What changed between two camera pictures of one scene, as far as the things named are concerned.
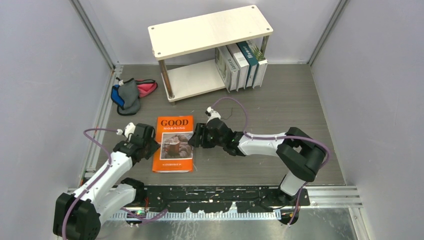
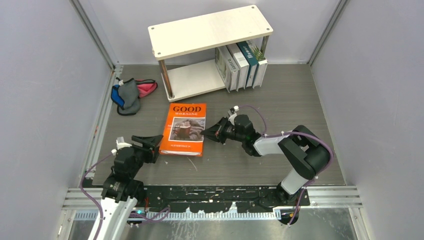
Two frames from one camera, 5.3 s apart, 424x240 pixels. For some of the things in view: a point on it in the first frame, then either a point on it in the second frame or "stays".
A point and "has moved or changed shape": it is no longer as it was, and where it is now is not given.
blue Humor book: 249,55 stays
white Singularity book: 260,71 stays
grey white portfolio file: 242,63 stays
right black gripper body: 209,142 -> 230,132
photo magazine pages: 226,68 stays
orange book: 175,154 has moved or changed shape
